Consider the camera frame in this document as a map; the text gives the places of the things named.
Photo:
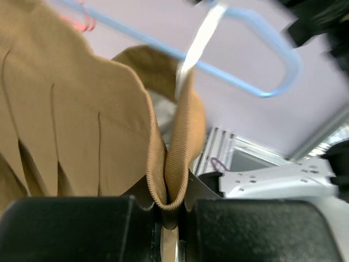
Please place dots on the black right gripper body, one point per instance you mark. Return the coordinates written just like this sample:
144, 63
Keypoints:
318, 17

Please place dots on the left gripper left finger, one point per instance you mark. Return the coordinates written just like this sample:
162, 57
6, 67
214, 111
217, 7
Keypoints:
124, 228

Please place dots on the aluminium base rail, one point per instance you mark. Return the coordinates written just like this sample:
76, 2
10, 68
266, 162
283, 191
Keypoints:
238, 154

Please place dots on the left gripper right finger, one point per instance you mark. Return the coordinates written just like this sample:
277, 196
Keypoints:
216, 229

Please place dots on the brown pleated skirt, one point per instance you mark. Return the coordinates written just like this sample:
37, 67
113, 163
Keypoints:
76, 124

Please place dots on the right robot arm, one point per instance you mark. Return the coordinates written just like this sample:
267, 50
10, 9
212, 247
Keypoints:
325, 175

